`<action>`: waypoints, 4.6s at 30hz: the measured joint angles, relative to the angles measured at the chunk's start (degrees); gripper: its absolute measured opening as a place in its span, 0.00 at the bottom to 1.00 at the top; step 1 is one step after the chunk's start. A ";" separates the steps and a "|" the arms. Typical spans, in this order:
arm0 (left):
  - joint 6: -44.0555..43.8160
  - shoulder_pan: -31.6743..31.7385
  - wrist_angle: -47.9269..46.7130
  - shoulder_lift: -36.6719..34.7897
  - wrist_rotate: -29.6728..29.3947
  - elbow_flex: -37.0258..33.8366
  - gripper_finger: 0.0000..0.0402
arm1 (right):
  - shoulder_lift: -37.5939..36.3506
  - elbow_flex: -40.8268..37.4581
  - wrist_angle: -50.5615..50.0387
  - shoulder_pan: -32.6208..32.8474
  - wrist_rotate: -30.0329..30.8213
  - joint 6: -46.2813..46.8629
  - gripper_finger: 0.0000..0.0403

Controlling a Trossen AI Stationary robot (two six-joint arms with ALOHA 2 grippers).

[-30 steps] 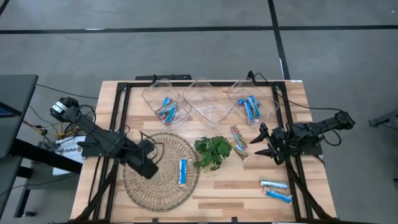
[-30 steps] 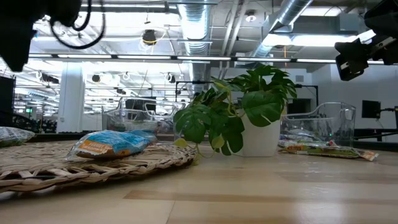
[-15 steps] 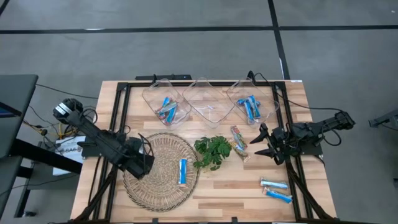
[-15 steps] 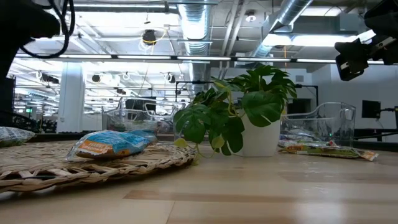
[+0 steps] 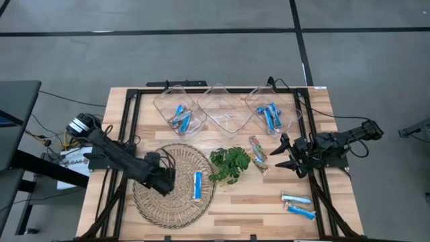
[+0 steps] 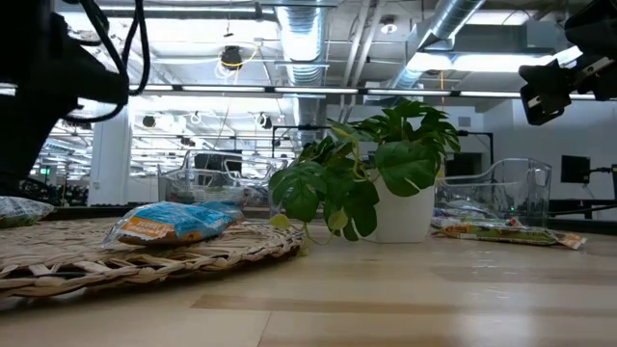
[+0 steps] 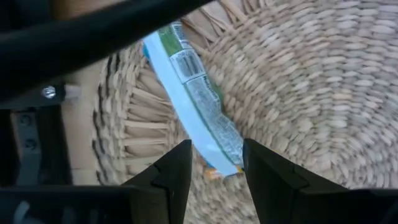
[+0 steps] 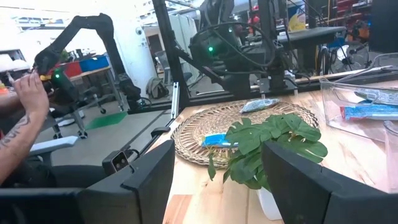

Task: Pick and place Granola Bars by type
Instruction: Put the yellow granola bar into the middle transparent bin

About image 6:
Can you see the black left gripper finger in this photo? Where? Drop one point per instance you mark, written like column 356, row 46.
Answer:
column 19, row 140

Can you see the pale blue granola bar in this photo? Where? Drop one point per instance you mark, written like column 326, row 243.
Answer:
column 21, row 209

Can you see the red and green granola bar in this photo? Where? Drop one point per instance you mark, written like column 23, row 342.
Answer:
column 482, row 221

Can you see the green and orange granola bar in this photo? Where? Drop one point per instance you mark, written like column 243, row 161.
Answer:
column 511, row 234

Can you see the long blue granola bar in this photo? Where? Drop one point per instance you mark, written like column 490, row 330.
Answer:
column 458, row 211

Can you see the short blue granola bar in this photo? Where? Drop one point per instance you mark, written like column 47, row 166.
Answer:
column 178, row 221

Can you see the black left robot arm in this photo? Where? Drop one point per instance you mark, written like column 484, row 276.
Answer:
column 24, row 6

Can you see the bright ceiling light panel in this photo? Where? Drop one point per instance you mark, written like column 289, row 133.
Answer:
column 482, row 62

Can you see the black monitor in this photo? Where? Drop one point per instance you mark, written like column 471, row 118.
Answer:
column 576, row 168

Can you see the white pillar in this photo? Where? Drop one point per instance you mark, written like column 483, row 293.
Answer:
column 110, row 159

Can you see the clear plastic bin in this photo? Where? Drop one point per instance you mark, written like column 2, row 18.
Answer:
column 178, row 185
column 520, row 193

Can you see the dark screen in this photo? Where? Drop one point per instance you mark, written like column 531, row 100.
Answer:
column 465, row 165

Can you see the black low table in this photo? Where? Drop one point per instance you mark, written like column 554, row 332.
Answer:
column 569, row 203

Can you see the black ceiling spotlight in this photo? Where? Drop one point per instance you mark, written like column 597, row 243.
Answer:
column 148, row 121
column 265, row 120

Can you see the green plant in white pot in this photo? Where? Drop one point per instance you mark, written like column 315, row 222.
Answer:
column 410, row 164

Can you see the white smoke detector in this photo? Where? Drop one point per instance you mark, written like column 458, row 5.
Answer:
column 388, row 26

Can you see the round woven placemat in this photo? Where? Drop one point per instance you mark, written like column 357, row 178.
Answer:
column 144, row 270

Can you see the black ceiling dome device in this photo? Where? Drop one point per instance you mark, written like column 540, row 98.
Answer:
column 231, row 57

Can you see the long white light strip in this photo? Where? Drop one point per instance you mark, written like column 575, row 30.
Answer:
column 313, row 90

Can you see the silver ceiling duct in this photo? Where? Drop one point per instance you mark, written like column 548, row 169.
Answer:
column 453, row 17
column 303, row 38

